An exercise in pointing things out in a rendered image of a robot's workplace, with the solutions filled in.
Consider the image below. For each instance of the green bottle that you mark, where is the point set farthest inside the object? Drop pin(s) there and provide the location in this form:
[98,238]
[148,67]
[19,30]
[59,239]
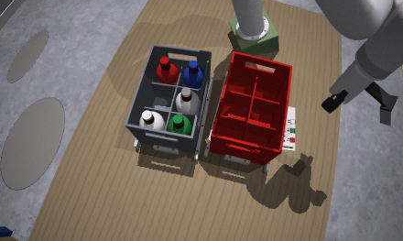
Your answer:
[180,124]

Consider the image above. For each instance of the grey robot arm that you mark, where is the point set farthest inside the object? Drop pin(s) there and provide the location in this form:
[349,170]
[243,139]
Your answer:
[381,21]

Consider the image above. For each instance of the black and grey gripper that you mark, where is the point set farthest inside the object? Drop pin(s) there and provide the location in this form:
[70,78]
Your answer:
[349,85]

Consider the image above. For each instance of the white paper pick list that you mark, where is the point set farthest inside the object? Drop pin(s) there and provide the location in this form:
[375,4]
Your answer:
[289,137]

